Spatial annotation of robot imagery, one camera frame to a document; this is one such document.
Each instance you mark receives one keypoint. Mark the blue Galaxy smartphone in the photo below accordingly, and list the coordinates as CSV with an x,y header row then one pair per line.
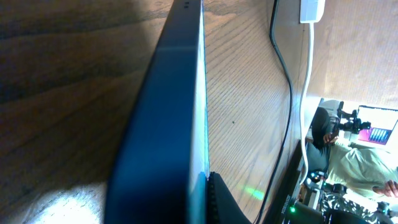
x,y
160,171

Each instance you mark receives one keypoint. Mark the seated person in background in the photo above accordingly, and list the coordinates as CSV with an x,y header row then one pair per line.
x,y
368,171

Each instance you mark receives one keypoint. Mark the white power strip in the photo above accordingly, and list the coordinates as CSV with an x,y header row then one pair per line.
x,y
311,11

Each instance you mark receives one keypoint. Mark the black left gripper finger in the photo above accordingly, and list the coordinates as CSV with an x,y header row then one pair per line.
x,y
221,207

